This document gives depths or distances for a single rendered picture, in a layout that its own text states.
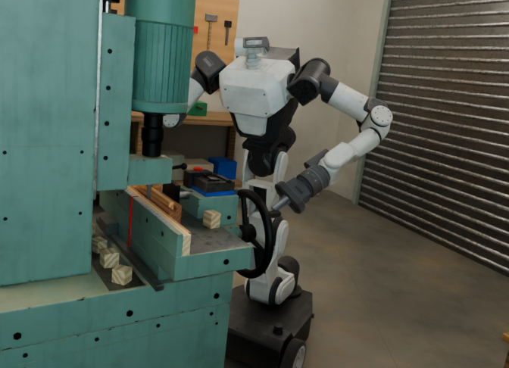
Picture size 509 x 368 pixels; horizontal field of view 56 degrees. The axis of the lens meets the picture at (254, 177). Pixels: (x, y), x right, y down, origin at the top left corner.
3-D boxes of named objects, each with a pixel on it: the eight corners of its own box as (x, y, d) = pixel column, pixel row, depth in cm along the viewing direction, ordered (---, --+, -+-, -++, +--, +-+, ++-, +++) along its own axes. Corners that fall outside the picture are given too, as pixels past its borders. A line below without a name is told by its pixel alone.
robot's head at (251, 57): (239, 57, 180) (236, 35, 175) (266, 57, 179) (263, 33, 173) (236, 64, 175) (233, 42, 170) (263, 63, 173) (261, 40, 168)
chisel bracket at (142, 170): (171, 188, 131) (173, 159, 130) (121, 191, 124) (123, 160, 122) (160, 182, 137) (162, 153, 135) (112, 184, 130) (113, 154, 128)
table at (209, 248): (280, 263, 126) (283, 242, 124) (174, 282, 109) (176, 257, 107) (182, 198, 174) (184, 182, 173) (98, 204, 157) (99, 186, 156)
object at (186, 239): (189, 255, 110) (191, 235, 109) (181, 256, 109) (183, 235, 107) (110, 186, 158) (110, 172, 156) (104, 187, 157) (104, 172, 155)
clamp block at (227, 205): (237, 224, 143) (240, 196, 141) (197, 229, 136) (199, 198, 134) (213, 210, 155) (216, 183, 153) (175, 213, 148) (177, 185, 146)
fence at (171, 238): (181, 256, 109) (183, 233, 107) (175, 257, 108) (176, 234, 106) (104, 187, 157) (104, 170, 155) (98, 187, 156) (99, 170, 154)
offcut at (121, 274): (119, 276, 117) (120, 263, 116) (132, 280, 116) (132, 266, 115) (110, 282, 114) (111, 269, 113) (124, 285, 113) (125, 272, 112)
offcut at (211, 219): (220, 227, 131) (220, 213, 130) (210, 229, 129) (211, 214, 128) (211, 222, 133) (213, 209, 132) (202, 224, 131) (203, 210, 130)
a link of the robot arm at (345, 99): (384, 122, 180) (332, 94, 181) (400, 104, 168) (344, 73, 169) (373, 145, 175) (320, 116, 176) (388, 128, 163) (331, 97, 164)
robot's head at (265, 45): (247, 41, 177) (243, 33, 170) (270, 40, 176) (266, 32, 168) (246, 57, 177) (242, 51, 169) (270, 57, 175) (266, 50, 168)
